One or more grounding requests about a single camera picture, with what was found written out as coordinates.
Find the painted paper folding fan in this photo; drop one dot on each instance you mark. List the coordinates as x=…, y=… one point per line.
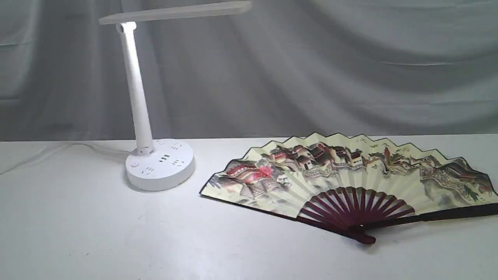
x=350, y=185

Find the grey backdrop curtain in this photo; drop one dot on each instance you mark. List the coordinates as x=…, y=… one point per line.
x=285, y=67

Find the white desk lamp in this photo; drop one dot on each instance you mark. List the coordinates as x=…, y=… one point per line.
x=157, y=165

